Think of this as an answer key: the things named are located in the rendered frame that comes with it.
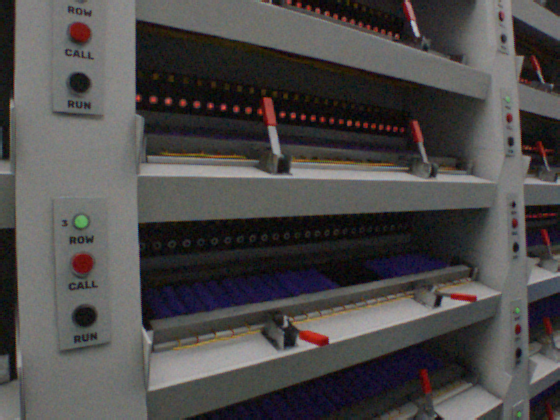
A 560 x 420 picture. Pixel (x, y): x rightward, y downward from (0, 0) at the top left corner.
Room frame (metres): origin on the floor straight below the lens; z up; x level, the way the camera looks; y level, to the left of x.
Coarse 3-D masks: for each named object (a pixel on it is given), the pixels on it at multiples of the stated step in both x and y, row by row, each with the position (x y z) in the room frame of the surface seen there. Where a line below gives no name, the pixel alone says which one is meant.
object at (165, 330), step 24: (336, 288) 0.57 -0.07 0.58; (360, 288) 0.58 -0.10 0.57; (384, 288) 0.60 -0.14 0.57; (408, 288) 0.63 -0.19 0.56; (216, 312) 0.46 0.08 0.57; (240, 312) 0.47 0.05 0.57; (264, 312) 0.48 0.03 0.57; (288, 312) 0.50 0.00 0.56; (312, 312) 0.53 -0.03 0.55; (168, 336) 0.42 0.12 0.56; (192, 336) 0.44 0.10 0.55; (216, 336) 0.44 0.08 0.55
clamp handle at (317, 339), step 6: (288, 318) 0.46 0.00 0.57; (282, 324) 0.46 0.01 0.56; (288, 330) 0.45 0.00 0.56; (294, 330) 0.44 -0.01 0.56; (300, 330) 0.44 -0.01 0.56; (300, 336) 0.43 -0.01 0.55; (306, 336) 0.42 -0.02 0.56; (312, 336) 0.41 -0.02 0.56; (318, 336) 0.41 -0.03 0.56; (324, 336) 0.41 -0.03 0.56; (312, 342) 0.41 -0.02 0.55; (318, 342) 0.40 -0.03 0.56; (324, 342) 0.40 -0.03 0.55
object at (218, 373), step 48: (336, 240) 0.71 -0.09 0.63; (384, 240) 0.78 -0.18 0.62; (432, 240) 0.81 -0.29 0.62; (480, 288) 0.71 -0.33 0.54; (144, 336) 0.35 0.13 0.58; (240, 336) 0.46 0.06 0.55; (336, 336) 0.49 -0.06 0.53; (384, 336) 0.54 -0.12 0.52; (432, 336) 0.61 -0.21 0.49; (192, 384) 0.38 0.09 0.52; (240, 384) 0.42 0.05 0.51; (288, 384) 0.46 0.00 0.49
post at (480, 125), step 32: (416, 0) 0.82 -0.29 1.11; (448, 0) 0.76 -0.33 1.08; (480, 0) 0.71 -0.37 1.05; (448, 32) 0.77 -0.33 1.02; (480, 32) 0.71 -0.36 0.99; (512, 32) 0.75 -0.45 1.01; (512, 64) 0.75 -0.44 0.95; (416, 96) 0.84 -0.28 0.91; (448, 96) 0.77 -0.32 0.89; (512, 96) 0.74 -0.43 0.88; (448, 128) 0.78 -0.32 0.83; (480, 128) 0.72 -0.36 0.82; (512, 160) 0.73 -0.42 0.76; (512, 192) 0.73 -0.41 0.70; (416, 224) 0.85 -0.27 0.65; (448, 224) 0.79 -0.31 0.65; (480, 224) 0.73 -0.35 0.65; (512, 288) 0.72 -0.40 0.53; (480, 352) 0.74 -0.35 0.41; (512, 384) 0.72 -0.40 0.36
